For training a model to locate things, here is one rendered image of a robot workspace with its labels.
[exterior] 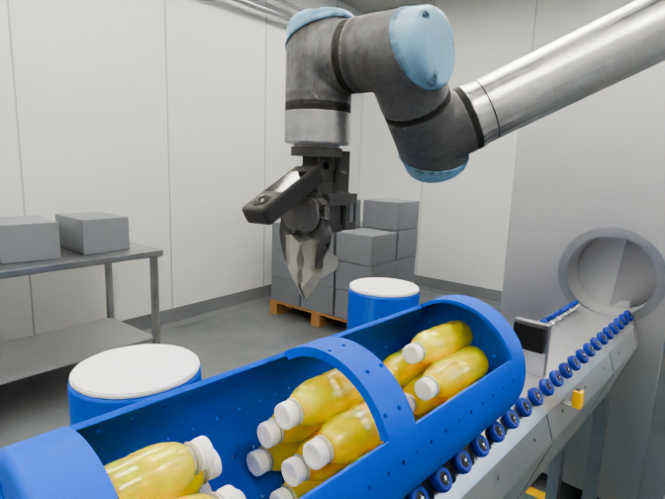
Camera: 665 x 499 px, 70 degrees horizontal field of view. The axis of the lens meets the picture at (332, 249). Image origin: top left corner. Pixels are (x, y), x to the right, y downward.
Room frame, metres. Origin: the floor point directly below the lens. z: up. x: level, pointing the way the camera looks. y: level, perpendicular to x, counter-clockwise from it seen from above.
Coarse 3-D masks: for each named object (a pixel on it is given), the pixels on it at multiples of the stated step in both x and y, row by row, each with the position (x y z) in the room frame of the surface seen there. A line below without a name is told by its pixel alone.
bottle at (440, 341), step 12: (444, 324) 0.99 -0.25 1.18; (456, 324) 1.00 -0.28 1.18; (420, 336) 0.92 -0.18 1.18; (432, 336) 0.91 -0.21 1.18; (444, 336) 0.93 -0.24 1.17; (456, 336) 0.96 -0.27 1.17; (468, 336) 0.99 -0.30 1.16; (432, 348) 0.89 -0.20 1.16; (444, 348) 0.91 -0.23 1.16; (456, 348) 0.95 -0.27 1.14; (432, 360) 0.90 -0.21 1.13
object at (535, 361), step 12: (516, 324) 1.34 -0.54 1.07; (528, 324) 1.32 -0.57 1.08; (540, 324) 1.31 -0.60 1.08; (528, 336) 1.31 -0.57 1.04; (540, 336) 1.29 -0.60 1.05; (528, 348) 1.31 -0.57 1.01; (540, 348) 1.29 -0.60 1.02; (528, 360) 1.32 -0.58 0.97; (540, 360) 1.30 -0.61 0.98; (528, 372) 1.32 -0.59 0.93; (540, 372) 1.30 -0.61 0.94
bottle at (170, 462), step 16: (144, 448) 0.50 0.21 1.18; (160, 448) 0.50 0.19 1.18; (176, 448) 0.51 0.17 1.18; (192, 448) 0.53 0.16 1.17; (112, 464) 0.47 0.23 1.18; (128, 464) 0.47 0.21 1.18; (144, 464) 0.47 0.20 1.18; (160, 464) 0.48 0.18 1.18; (176, 464) 0.49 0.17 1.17; (192, 464) 0.51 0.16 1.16; (112, 480) 0.45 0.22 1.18; (128, 480) 0.45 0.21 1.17; (144, 480) 0.46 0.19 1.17; (160, 480) 0.47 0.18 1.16; (176, 480) 0.48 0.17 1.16; (128, 496) 0.44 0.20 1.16; (144, 496) 0.46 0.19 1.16; (160, 496) 0.47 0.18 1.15; (176, 496) 0.49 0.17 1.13
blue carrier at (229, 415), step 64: (384, 320) 0.94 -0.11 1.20; (448, 320) 1.05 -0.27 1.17; (192, 384) 0.62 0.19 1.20; (256, 384) 0.75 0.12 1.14; (384, 384) 0.65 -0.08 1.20; (512, 384) 0.88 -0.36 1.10; (64, 448) 0.42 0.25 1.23; (128, 448) 0.60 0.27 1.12; (256, 448) 0.75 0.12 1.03; (384, 448) 0.59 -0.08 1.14; (448, 448) 0.71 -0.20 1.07
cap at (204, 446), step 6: (198, 438) 0.55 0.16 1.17; (204, 438) 0.55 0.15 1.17; (198, 444) 0.53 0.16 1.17; (204, 444) 0.54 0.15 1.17; (210, 444) 0.54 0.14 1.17; (204, 450) 0.53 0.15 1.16; (210, 450) 0.53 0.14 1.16; (204, 456) 0.53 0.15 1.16; (210, 456) 0.53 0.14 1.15; (204, 462) 0.53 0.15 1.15; (210, 462) 0.53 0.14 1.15; (204, 468) 0.53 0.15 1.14
